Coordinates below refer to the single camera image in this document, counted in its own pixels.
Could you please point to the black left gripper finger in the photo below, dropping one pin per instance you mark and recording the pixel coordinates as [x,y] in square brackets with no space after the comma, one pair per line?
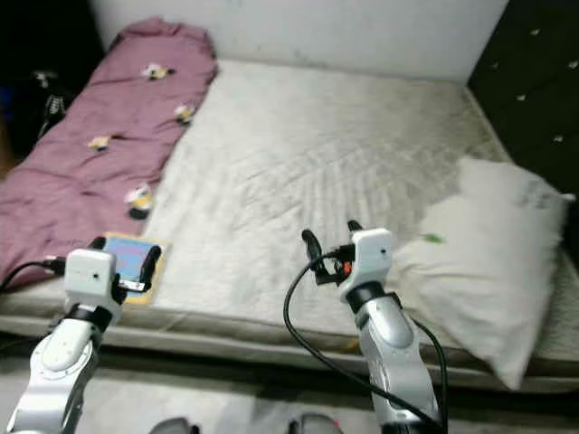
[150,262]
[98,244]

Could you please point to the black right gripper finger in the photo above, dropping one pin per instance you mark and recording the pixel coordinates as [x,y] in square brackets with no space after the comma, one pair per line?
[355,227]
[313,246]

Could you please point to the colourful yellow edged book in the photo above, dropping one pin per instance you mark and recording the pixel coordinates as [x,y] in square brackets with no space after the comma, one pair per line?
[136,258]

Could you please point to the beige pillow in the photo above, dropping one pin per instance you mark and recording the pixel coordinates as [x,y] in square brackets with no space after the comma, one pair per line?
[488,253]

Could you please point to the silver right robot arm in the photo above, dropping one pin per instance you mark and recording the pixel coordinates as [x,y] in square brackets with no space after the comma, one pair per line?
[393,362]

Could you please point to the grey white quilted mattress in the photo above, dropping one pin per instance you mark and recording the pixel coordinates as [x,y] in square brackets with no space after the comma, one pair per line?
[308,154]

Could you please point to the mauve quilt with cartoon prints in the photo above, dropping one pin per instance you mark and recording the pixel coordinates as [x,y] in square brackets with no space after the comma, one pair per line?
[90,154]

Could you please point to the grey left robot leg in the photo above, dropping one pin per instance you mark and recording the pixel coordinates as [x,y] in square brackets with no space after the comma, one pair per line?
[167,428]

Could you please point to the grey robot leg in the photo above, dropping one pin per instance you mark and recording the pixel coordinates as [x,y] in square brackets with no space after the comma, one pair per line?
[315,425]
[167,428]

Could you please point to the grey right robot leg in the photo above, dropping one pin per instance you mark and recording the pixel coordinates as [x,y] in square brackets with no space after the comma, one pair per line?
[315,425]

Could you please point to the dark tufted headboard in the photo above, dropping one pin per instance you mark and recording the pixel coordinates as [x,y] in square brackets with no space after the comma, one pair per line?
[534,81]

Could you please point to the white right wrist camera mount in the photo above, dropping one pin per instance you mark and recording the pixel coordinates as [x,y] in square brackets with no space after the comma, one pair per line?
[371,253]

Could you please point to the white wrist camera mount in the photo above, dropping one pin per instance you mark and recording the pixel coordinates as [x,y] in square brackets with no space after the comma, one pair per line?
[371,253]
[90,276]

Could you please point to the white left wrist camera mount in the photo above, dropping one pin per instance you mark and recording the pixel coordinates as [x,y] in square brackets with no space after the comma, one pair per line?
[90,276]

